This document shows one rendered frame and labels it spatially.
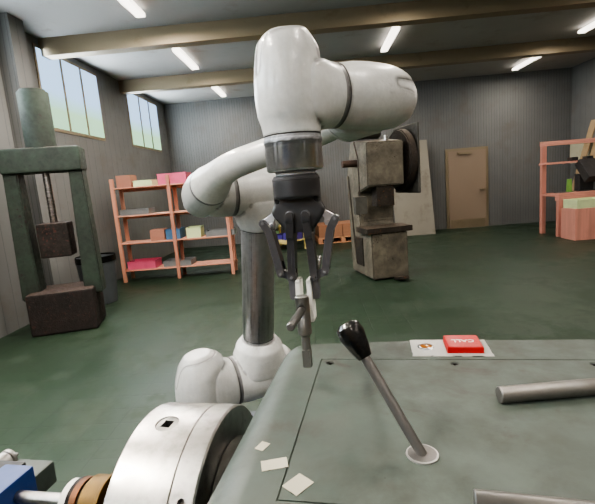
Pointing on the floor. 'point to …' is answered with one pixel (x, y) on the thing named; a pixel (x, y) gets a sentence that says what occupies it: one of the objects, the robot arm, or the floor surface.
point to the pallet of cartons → (334, 232)
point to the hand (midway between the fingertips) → (305, 298)
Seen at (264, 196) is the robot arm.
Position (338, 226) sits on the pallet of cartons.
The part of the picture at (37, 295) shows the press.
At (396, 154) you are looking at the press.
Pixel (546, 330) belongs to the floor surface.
